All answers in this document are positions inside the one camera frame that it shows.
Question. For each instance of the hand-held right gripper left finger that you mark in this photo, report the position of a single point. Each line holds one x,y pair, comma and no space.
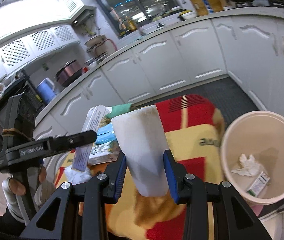
120,177

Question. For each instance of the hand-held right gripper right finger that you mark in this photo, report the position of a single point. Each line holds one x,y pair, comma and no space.
170,177

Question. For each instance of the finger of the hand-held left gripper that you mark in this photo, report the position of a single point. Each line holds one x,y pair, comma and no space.
74,140

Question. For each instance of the long white box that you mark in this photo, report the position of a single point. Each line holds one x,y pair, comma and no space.
93,122

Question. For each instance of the blue packet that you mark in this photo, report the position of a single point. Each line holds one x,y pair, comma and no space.
105,135

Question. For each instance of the white cup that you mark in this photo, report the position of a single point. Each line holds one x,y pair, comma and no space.
142,142

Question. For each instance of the beige round bin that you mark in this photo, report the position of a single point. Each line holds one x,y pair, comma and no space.
256,130

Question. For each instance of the person's left forearm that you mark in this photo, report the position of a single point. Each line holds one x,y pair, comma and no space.
2,226

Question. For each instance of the person's left hand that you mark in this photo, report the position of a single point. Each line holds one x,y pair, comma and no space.
16,187

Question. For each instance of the printed flat carton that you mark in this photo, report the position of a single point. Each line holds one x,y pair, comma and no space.
102,155

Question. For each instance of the red yellow printed blanket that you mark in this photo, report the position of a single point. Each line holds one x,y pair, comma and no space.
194,135

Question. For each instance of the green towel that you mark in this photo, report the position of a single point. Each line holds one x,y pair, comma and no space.
118,110

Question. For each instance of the blue kettle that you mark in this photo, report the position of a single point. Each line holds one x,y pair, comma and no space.
44,91

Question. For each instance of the black microwave oven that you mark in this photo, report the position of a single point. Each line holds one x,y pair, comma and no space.
33,97

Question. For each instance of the crumpled white tissue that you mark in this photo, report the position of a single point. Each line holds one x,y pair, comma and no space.
246,166

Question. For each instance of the small green white carton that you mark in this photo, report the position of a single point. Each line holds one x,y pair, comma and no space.
259,183

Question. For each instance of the metal dish rack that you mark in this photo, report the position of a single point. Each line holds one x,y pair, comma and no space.
97,52

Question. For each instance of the dark floor mat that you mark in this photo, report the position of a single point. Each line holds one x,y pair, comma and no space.
219,92

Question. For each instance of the yellow bottle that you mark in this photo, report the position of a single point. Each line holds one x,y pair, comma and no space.
132,25

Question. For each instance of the white kitchen base cabinets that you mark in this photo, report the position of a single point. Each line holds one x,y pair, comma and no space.
194,50

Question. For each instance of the white range hood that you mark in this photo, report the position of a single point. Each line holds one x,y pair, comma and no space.
77,2

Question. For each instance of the dark framed window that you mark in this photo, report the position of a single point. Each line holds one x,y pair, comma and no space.
132,7

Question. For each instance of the white bowl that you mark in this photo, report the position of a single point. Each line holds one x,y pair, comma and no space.
188,15

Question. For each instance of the wooden cutting board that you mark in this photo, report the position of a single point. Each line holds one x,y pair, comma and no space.
202,5

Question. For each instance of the white lattice wall cabinets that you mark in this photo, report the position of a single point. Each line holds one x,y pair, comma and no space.
14,52

